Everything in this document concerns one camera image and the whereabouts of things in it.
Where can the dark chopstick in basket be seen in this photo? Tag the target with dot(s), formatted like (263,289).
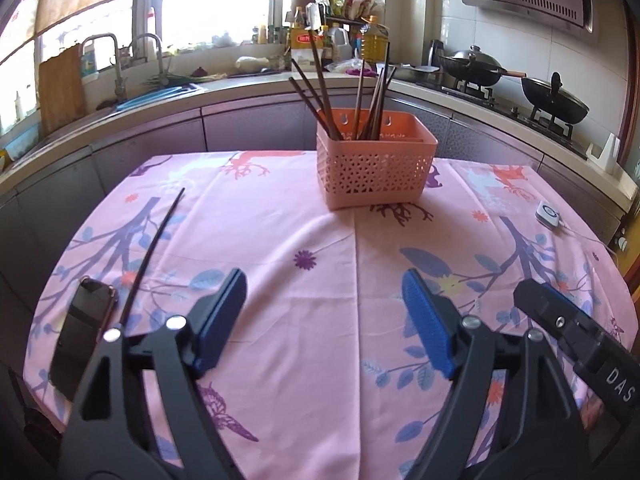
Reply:
(319,117)
(327,109)
(309,87)

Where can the chrome faucet right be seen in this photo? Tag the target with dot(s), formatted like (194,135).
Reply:
(152,43)

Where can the white knife holder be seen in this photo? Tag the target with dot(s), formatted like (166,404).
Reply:
(606,160)

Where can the black smartphone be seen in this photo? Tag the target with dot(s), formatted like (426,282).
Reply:
(84,323)

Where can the white round remote device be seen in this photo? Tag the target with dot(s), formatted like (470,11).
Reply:
(548,216)

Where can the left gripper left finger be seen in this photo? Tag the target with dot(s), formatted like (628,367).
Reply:
(138,413)

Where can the dark chopstick on table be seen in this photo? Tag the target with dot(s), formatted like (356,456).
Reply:
(129,303)

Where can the black wok with handle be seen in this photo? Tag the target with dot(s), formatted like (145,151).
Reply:
(476,67)

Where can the white plastic jug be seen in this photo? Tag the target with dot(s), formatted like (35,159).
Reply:
(341,48)

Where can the yellow labelled box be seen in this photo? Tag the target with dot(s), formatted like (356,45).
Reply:
(306,49)

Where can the blue sink mat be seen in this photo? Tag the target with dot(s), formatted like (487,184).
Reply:
(157,95)

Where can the white gourd on counter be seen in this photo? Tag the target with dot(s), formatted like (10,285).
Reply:
(250,65)

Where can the yellow cooking oil bottle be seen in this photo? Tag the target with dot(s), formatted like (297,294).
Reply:
(374,41)

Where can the gas stove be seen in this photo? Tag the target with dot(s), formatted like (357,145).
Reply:
(553,129)

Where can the chrome faucet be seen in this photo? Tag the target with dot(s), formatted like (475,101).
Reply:
(152,43)
(112,61)

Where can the wooden cutting board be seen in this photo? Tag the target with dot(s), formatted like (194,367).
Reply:
(61,96)

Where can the orange perforated utensil basket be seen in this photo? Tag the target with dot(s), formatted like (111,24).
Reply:
(392,169)

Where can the pink floral tablecloth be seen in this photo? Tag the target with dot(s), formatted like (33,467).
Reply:
(324,376)

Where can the black lidded pot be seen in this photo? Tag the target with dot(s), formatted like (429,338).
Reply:
(550,97)

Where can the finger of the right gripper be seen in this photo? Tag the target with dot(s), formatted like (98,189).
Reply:
(600,361)

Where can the chrome faucet left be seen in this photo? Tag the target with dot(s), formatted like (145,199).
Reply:
(112,61)

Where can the brown chopstick in basket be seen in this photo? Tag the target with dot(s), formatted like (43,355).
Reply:
(376,128)
(355,126)
(365,133)

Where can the snack packets on shelf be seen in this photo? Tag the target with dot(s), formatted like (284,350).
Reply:
(346,11)

